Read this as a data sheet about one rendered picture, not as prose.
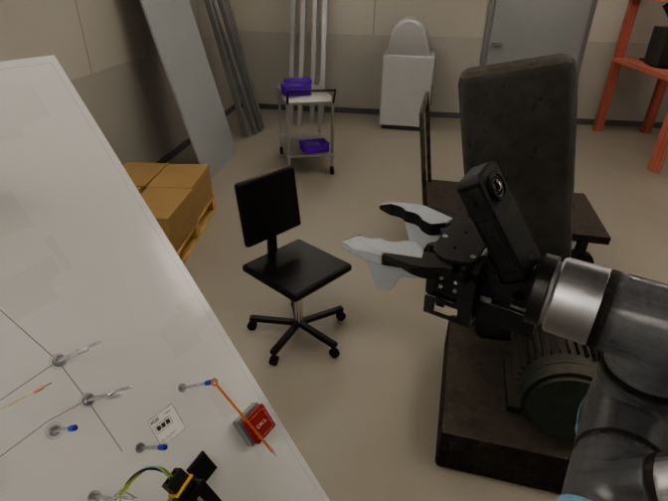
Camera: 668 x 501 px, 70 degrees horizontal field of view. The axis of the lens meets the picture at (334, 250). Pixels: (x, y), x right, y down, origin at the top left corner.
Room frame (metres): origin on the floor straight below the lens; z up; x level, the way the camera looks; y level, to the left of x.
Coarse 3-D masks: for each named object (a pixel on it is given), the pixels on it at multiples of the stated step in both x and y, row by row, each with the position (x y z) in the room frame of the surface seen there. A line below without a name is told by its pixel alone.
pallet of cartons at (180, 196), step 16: (144, 176) 3.55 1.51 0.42; (160, 176) 3.55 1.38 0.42; (176, 176) 3.56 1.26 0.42; (192, 176) 3.56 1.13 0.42; (208, 176) 3.78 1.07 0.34; (144, 192) 3.23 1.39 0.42; (160, 192) 3.24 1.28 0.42; (176, 192) 3.24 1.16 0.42; (192, 192) 3.29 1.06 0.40; (208, 192) 3.72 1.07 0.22; (160, 208) 2.96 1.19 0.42; (176, 208) 2.97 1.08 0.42; (192, 208) 3.25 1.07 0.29; (208, 208) 3.79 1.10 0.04; (160, 224) 2.81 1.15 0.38; (176, 224) 2.92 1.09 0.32; (192, 224) 3.20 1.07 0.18; (176, 240) 2.88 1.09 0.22; (192, 240) 3.25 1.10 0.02
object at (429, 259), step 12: (384, 252) 0.42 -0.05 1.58; (384, 264) 0.42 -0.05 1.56; (396, 264) 0.42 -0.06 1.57; (408, 264) 0.40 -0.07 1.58; (420, 264) 0.40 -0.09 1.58; (432, 264) 0.40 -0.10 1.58; (444, 264) 0.40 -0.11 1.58; (456, 264) 0.41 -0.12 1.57; (420, 276) 0.40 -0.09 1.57; (432, 276) 0.40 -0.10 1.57
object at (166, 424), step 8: (168, 408) 0.55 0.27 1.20; (160, 416) 0.54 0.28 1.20; (168, 416) 0.54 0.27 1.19; (176, 416) 0.55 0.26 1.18; (152, 424) 0.52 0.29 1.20; (160, 424) 0.53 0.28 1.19; (168, 424) 0.53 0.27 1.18; (176, 424) 0.54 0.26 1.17; (184, 424) 0.54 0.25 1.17; (160, 432) 0.52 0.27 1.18; (168, 432) 0.52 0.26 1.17; (176, 432) 0.53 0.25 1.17; (160, 440) 0.51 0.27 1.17; (168, 440) 0.51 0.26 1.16
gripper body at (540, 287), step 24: (456, 240) 0.43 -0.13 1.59; (480, 240) 0.43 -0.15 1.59; (480, 264) 0.39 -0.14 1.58; (552, 264) 0.38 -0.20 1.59; (432, 288) 0.42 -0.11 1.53; (456, 288) 0.41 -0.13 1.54; (480, 288) 0.41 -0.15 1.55; (504, 288) 0.39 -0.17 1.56; (528, 288) 0.38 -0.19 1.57; (432, 312) 0.41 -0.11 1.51; (480, 312) 0.40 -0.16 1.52; (504, 312) 0.39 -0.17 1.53; (528, 312) 0.36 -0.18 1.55; (528, 336) 0.38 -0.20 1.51
